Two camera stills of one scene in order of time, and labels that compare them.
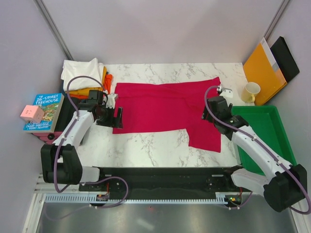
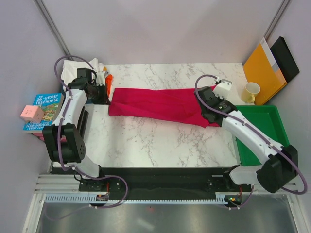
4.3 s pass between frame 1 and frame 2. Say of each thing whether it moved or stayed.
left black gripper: moved
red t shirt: moved
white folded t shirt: stayed
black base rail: stayed
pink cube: stayed
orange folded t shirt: stayed
